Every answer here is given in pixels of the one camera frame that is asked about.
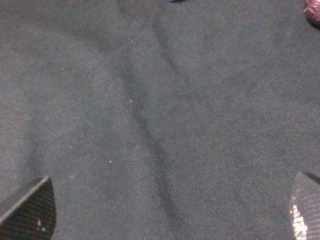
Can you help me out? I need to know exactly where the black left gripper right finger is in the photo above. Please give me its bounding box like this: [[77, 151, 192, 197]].
[[289, 172, 320, 240]]

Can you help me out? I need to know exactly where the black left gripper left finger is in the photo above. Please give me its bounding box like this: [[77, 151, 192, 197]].
[[0, 176, 57, 240]]

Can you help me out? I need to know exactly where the black and blue sponge block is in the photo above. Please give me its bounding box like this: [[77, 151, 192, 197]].
[[169, 0, 185, 3]]

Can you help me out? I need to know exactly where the black tablecloth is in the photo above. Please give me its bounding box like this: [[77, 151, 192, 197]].
[[0, 0, 320, 240]]

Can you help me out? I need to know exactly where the dark red ball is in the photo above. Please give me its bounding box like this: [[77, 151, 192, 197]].
[[303, 0, 320, 26]]

